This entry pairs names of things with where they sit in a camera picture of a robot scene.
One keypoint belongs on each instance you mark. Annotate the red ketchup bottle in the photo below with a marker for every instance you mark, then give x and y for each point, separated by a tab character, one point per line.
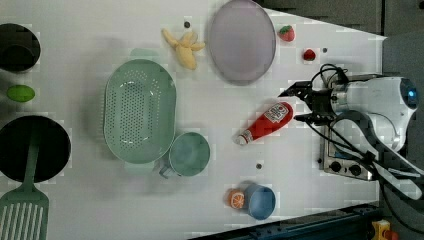
277	116

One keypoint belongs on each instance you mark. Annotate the black cylinder cup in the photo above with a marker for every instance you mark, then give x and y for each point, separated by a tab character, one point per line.
20	49

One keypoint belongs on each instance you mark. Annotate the green slotted spatula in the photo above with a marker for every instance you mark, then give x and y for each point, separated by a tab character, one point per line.
24	210

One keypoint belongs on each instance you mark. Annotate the teal green mug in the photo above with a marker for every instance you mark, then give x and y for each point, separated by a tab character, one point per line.
188	156

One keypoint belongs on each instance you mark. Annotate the black utensil holder cup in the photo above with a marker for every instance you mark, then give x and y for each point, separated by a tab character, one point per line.
54	149

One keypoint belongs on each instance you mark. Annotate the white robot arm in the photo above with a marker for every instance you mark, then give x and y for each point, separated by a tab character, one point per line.
364	121

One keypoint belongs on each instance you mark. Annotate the red strawberry toy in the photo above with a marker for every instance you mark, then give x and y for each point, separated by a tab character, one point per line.
309	55

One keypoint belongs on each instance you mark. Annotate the green lime toy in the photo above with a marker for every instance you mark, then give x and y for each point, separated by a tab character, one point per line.
20	93

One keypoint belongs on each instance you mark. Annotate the orange slice toy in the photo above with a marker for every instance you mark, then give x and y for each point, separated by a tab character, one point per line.
236	199

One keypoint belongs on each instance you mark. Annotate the purple round plate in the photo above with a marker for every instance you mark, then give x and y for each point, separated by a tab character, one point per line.
242	41

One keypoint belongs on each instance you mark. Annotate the blue cup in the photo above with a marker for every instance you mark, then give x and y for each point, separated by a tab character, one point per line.
260	201

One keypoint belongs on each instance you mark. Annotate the green oval colander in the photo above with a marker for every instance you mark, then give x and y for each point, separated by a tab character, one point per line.
139	112

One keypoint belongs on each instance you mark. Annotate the pink strawberry toy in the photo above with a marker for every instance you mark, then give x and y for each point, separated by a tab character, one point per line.
287	33

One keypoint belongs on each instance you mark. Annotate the peeled banana toy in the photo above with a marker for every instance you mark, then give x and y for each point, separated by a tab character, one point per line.
185	48

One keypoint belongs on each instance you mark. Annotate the blue metal frame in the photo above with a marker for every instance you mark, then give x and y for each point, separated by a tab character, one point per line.
350	223

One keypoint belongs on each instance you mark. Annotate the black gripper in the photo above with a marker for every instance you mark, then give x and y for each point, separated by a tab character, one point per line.
319	102

